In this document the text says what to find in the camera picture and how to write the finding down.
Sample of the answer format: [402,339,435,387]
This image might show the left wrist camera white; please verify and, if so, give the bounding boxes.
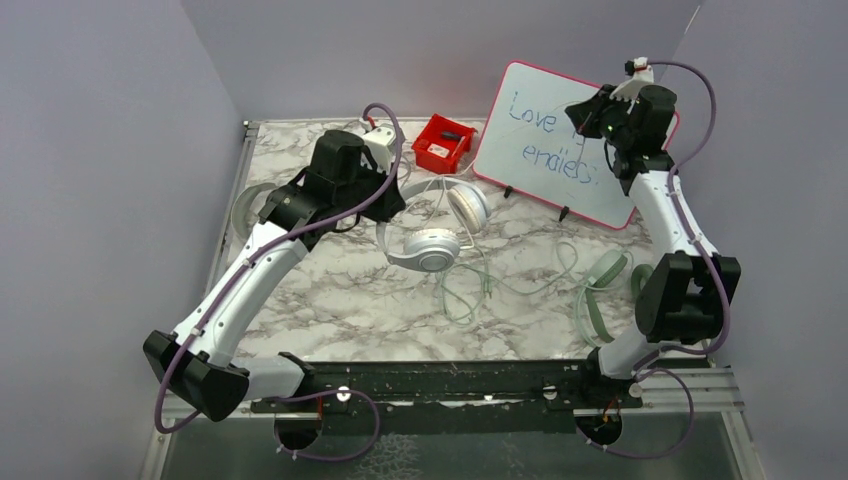
[360,124,398,174]

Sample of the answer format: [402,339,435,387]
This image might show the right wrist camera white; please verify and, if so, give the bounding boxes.
[610,57,654,102]

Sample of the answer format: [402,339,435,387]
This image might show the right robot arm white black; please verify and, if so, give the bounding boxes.
[565,85,741,407]

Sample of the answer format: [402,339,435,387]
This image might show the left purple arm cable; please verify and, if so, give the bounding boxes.
[153,102,404,435]

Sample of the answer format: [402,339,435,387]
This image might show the red plastic bin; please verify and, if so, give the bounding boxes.
[412,114,477,175]

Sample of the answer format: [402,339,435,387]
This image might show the pink framed whiteboard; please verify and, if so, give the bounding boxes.
[473,61,679,230]

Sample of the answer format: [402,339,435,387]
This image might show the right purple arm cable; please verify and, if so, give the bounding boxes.
[576,60,733,458]

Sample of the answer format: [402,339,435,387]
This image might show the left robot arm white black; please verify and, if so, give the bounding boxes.
[143,126,404,422]

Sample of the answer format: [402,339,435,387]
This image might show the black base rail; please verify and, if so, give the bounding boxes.
[249,359,642,435]

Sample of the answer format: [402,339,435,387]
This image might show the aluminium frame rail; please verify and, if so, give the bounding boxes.
[638,368,746,413]

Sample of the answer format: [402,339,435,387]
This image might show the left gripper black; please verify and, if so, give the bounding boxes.
[335,156,407,223]

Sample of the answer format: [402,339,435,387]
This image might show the grey headphones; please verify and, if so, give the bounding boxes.
[229,182,277,242]

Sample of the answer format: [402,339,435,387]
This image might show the green headphones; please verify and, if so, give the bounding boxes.
[573,250,634,348]

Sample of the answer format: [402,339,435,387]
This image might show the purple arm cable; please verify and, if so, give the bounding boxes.
[576,60,733,458]
[153,102,404,435]

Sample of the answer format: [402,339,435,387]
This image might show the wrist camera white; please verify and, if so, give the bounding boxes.
[610,57,654,102]
[360,124,398,174]

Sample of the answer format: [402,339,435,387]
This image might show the white headphones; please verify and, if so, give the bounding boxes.
[375,175,492,273]

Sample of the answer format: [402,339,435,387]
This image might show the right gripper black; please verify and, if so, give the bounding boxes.
[563,85,633,150]

